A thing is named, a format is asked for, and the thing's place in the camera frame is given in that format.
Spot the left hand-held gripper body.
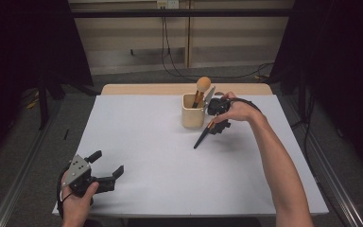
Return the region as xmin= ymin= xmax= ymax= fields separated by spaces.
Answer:
xmin=60 ymin=154 xmax=117 ymax=199

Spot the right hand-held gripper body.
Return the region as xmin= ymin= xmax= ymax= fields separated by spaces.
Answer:
xmin=202 ymin=85 xmax=233 ymax=117

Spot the small makeup brush dark handle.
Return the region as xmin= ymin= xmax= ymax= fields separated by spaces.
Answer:
xmin=193 ymin=121 xmax=216 ymax=150

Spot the cream square brush holder cup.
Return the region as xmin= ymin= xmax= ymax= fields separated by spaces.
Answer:
xmin=181 ymin=92 xmax=207 ymax=129

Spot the large makeup brush dark handle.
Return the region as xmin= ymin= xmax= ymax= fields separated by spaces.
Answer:
xmin=191 ymin=76 xmax=212 ymax=109

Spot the person's right hand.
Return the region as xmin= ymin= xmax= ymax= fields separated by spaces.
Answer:
xmin=212 ymin=91 xmax=268 ymax=126

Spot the person's left hand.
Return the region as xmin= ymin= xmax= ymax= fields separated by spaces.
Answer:
xmin=60 ymin=171 xmax=100 ymax=224

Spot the white table cover sheet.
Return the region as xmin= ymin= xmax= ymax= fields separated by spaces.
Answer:
xmin=51 ymin=94 xmax=330 ymax=218

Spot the black metal stand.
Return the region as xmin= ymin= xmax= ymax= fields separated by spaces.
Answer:
xmin=38 ymin=77 xmax=50 ymax=131

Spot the black curtain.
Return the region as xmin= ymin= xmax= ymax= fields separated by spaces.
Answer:
xmin=268 ymin=0 xmax=363 ymax=171
xmin=0 ymin=0 xmax=94 ymax=102

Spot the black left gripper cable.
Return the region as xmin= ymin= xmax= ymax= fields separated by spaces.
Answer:
xmin=56 ymin=166 xmax=74 ymax=219

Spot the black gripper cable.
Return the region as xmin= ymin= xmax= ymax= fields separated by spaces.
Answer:
xmin=56 ymin=166 xmax=74 ymax=219
xmin=225 ymin=97 xmax=263 ymax=114

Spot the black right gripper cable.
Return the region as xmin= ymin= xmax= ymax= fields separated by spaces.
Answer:
xmin=225 ymin=97 xmax=263 ymax=114

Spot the aluminium floor rail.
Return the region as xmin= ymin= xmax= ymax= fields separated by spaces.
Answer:
xmin=304 ymin=126 xmax=363 ymax=227
xmin=0 ymin=126 xmax=64 ymax=227

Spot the black power cable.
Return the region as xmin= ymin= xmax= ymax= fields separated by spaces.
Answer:
xmin=160 ymin=8 xmax=275 ymax=81
xmin=164 ymin=8 xmax=183 ymax=77

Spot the black horizontal rail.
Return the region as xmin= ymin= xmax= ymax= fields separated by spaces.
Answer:
xmin=70 ymin=9 xmax=294 ymax=18

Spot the white wall socket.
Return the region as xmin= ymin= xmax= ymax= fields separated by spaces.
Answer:
xmin=156 ymin=0 xmax=180 ymax=9

